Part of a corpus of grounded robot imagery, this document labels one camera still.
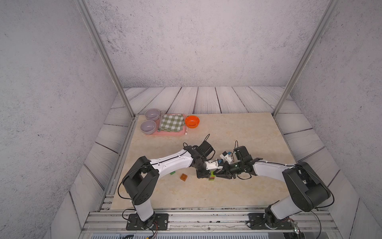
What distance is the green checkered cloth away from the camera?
1132mm

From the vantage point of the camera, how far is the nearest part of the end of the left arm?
64 centimetres

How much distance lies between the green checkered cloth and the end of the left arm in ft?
1.45
